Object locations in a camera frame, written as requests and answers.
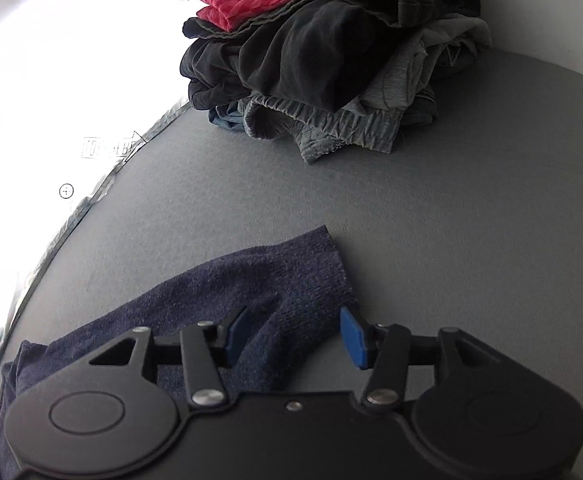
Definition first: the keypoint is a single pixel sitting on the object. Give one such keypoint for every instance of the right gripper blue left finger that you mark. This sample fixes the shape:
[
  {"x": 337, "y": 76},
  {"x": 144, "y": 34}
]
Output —
[{"x": 221, "y": 343}]

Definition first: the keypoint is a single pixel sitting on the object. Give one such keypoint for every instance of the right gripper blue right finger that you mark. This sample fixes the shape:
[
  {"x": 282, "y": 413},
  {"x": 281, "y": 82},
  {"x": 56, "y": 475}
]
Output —
[{"x": 366, "y": 342}]

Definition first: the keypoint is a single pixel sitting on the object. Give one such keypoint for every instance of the navy blue knit sweater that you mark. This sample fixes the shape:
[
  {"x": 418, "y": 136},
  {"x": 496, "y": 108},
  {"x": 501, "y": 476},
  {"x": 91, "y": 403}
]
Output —
[{"x": 294, "y": 292}]

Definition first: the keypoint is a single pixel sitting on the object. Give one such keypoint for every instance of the printed white plastic window sheet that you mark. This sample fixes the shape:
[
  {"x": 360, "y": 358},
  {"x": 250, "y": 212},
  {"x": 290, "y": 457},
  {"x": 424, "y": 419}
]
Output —
[{"x": 81, "y": 82}]

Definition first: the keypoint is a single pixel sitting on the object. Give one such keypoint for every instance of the black garment on pile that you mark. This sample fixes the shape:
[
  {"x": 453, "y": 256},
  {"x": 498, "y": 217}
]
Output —
[{"x": 322, "y": 53}]

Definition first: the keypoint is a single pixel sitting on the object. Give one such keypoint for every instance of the grey shorts on pile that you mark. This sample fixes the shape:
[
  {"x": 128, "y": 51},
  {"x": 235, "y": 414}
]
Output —
[{"x": 400, "y": 96}]

